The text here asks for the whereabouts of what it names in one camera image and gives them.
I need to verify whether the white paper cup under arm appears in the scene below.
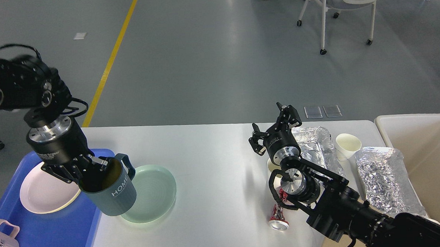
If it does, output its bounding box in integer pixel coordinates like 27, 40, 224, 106
267, 159, 282, 192

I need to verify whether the crumpled aluminium foil tray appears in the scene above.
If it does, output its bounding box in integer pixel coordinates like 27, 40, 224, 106
354, 147, 428, 217

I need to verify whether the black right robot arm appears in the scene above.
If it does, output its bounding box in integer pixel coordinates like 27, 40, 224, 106
249, 103, 440, 247

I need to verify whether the beige plastic bin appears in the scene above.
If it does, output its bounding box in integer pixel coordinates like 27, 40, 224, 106
375, 114, 440, 222

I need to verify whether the pink plate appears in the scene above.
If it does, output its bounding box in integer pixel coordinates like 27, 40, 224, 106
19, 162, 81, 215

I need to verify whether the blue plastic tray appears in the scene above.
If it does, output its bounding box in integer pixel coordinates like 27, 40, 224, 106
0, 152, 100, 247

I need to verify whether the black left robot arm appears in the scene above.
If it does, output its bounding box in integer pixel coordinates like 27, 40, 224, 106
0, 44, 109, 183

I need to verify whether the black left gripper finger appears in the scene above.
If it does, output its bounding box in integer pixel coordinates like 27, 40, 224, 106
79, 153, 109, 172
41, 162, 80, 184

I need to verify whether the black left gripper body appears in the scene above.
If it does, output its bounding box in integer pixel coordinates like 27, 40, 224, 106
26, 116, 94, 171

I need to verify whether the light green plate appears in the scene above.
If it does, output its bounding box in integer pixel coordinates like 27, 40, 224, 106
121, 164, 177, 224

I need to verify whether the floor socket cover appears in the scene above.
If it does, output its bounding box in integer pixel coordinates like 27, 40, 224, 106
303, 105, 323, 120
323, 104, 342, 118

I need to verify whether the floor socket cover right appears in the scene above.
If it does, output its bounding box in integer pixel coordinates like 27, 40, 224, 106
323, 104, 342, 118

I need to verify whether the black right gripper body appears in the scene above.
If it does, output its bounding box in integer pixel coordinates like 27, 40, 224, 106
263, 128, 300, 166

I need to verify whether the teal mug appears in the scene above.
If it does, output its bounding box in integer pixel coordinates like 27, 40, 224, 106
78, 153, 137, 216

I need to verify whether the white paper cup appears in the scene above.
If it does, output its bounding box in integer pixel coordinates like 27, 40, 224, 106
335, 133, 362, 162

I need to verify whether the crushed red soda can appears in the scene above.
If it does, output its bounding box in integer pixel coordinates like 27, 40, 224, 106
268, 203, 289, 231

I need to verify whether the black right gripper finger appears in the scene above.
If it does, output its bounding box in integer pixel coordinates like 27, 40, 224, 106
249, 123, 269, 156
275, 103, 302, 132

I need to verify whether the floor socket cover left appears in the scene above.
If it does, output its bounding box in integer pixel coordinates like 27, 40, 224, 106
303, 105, 323, 120

